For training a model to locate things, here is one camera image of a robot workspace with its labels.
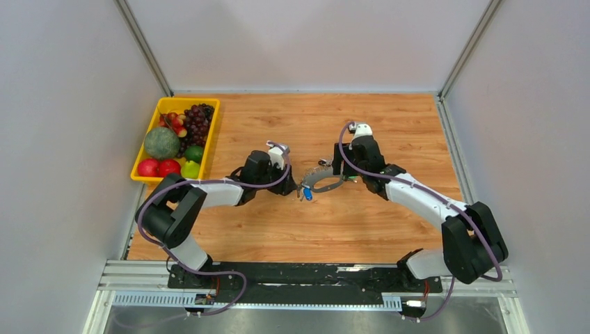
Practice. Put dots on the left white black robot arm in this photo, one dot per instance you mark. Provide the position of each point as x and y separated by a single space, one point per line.
167 217

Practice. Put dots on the green melon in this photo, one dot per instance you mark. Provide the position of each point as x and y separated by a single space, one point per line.
161 143

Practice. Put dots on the red apple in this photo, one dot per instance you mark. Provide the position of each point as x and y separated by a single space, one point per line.
148 168
168 166

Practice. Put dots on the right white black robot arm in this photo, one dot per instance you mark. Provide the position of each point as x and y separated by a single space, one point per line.
472 244

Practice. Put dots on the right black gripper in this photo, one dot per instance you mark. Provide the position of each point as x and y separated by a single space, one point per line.
337 162

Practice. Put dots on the green lime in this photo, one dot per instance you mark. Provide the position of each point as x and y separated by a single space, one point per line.
194 153

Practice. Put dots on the silver carabiner keyring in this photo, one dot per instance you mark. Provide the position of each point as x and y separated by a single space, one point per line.
321 179

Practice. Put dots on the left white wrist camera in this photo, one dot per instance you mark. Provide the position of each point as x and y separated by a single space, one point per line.
277 153

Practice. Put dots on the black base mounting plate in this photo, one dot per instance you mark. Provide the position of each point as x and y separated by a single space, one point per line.
301 283

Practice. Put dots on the yellow plastic fruit tray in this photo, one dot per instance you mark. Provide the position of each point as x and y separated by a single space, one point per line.
179 105

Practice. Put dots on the aluminium frame rail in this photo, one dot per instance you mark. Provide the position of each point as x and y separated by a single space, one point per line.
133 297

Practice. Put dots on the dark purple grape bunch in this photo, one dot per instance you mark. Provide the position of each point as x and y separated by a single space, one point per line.
197 122

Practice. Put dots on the left red apple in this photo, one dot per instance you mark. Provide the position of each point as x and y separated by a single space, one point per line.
148 168

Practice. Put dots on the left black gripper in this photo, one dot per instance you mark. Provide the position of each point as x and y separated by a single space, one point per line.
286 189

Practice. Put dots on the right red apple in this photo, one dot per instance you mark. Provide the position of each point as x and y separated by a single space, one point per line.
168 166

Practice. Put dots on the blue key tag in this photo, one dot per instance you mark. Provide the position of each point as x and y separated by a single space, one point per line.
307 193

